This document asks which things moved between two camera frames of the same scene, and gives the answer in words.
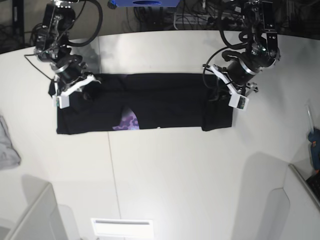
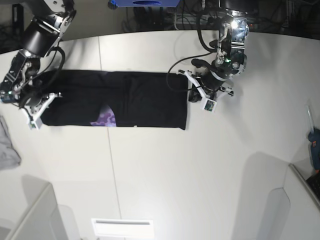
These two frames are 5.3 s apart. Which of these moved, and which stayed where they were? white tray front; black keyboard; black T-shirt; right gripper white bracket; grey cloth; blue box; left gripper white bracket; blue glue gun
Moved: black T-shirt; right gripper white bracket; left gripper white bracket
Stayed: white tray front; grey cloth; blue glue gun; black keyboard; blue box
